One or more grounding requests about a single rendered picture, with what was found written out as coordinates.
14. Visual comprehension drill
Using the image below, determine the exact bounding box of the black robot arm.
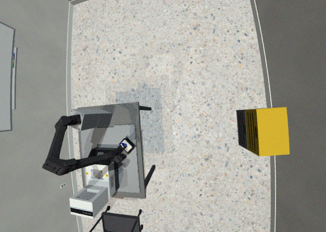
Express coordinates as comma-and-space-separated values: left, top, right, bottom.
42, 114, 127, 176

